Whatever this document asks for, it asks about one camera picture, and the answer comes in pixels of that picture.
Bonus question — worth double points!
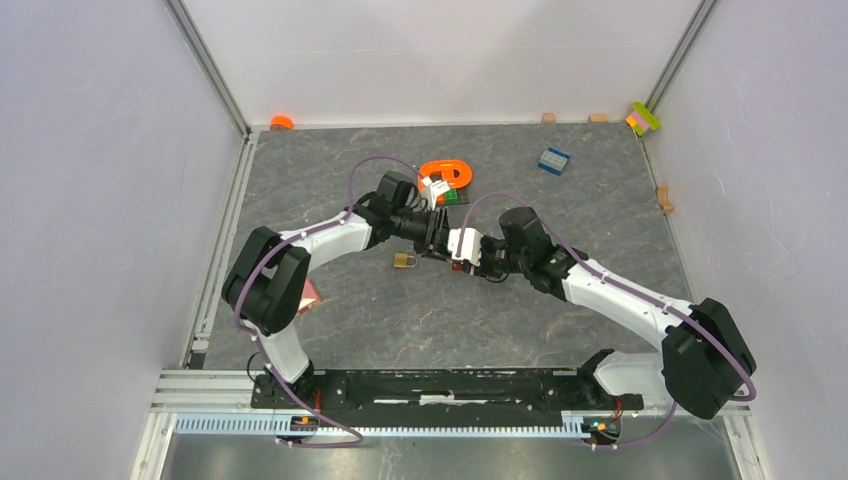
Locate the orange round cap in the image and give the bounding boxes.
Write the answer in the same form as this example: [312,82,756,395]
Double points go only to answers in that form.
[269,115,294,130]

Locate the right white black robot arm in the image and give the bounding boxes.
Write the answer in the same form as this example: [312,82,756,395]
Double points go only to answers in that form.
[451,207,756,419]

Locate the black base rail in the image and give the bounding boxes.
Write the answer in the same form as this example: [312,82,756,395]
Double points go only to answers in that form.
[250,350,644,428]

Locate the red wooden box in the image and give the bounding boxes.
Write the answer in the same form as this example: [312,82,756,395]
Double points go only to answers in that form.
[297,278,322,314]

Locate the blue toy brick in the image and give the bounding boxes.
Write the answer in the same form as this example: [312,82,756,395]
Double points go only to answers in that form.
[537,148,571,176]

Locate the brass padlock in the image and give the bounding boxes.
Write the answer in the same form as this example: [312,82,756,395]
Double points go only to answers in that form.
[392,252,419,269]

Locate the light blue toothed strip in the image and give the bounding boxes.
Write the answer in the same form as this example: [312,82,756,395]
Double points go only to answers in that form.
[173,414,584,439]

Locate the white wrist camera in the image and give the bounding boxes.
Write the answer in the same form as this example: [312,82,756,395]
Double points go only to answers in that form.
[447,228,483,266]
[419,176,452,210]

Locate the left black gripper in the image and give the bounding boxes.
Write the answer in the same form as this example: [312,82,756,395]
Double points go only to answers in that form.
[391,206,458,265]

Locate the multicolour toy brick stack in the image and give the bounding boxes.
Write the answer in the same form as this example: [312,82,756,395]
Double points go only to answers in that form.
[625,102,662,137]

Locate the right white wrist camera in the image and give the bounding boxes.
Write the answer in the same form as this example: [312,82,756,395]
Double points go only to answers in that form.
[447,228,483,266]

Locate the curved wooden block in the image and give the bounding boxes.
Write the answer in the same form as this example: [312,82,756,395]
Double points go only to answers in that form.
[656,185,675,215]

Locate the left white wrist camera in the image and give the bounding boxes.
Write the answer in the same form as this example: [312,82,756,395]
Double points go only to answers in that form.
[419,176,452,210]

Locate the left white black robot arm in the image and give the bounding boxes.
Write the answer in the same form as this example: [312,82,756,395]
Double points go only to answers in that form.
[221,171,450,408]

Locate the dark flat base plate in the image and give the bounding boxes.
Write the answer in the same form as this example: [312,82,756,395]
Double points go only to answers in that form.
[448,192,471,206]

